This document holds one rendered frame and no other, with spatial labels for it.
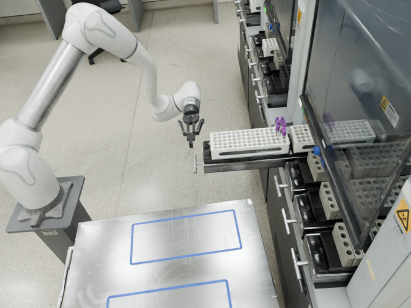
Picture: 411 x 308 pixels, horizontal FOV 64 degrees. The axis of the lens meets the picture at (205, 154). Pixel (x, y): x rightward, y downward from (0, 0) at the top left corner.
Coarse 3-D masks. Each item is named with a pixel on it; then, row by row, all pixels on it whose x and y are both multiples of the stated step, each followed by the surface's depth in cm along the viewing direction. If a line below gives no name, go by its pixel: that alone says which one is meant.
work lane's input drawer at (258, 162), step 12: (204, 144) 132; (204, 156) 128; (252, 156) 125; (264, 156) 125; (276, 156) 125; (288, 156) 125; (300, 156) 125; (204, 168) 127; (216, 168) 127; (228, 168) 128; (240, 168) 128; (252, 168) 128; (264, 168) 128
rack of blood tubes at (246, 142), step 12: (216, 132) 130; (228, 132) 129; (240, 132) 128; (252, 132) 129; (264, 132) 127; (216, 144) 126; (228, 144) 124; (240, 144) 124; (252, 144) 123; (264, 144) 124; (276, 144) 122; (288, 144) 122; (216, 156) 125; (228, 156) 126
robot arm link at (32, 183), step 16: (0, 160) 114; (16, 160) 114; (32, 160) 116; (0, 176) 114; (16, 176) 113; (32, 176) 116; (48, 176) 122; (16, 192) 117; (32, 192) 118; (48, 192) 123; (32, 208) 125
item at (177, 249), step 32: (96, 224) 110; (128, 224) 109; (160, 224) 108; (192, 224) 107; (224, 224) 106; (256, 224) 105; (96, 256) 102; (128, 256) 101; (160, 256) 100; (192, 256) 99; (224, 256) 98; (256, 256) 97; (64, 288) 100; (96, 288) 95; (128, 288) 94; (160, 288) 93; (192, 288) 92; (224, 288) 92; (256, 288) 91
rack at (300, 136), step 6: (294, 126) 128; (300, 126) 128; (306, 126) 127; (294, 132) 126; (300, 132) 125; (306, 132) 125; (294, 138) 123; (300, 138) 123; (306, 138) 123; (312, 138) 122; (294, 144) 123; (300, 144) 122; (306, 144) 122; (312, 144) 122; (294, 150) 124; (300, 150) 124; (306, 150) 124
